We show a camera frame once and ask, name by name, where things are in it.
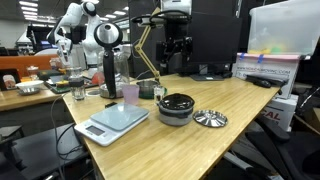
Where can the silver metal lid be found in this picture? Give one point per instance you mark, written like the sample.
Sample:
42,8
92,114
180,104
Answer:
210,118

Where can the white printed cardboard box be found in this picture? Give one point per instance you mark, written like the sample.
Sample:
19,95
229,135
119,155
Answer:
266,68

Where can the black office chair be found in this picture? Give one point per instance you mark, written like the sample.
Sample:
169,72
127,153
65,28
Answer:
286,153

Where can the white digital kitchen scale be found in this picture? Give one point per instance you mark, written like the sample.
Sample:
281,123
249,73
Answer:
103,128

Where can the translucent plastic storage bin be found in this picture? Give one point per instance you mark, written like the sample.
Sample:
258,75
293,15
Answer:
283,30

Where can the small flat black piece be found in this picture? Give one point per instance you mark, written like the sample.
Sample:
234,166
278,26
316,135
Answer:
110,105

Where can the white box with red letters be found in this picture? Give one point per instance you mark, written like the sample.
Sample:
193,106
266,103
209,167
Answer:
280,113

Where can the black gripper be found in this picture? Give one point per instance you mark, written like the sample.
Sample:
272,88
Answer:
180,44

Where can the white bowl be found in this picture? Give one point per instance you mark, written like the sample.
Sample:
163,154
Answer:
29,86

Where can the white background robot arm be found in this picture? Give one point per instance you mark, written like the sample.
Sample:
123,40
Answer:
90,40

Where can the gray cooking pot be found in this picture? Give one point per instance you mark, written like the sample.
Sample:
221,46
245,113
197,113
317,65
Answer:
176,116

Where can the black computer monitor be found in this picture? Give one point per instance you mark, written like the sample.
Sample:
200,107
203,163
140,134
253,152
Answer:
213,40

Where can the pink plastic cup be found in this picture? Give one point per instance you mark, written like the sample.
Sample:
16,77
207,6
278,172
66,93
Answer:
131,94

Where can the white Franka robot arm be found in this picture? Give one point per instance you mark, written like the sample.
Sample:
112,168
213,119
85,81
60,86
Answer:
176,6

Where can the black low side table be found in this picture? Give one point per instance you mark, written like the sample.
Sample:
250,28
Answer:
36,150

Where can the metal bowl with green rim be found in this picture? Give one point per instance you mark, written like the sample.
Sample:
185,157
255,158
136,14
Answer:
146,89

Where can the glass jar with black band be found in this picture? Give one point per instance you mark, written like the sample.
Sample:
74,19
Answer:
77,86

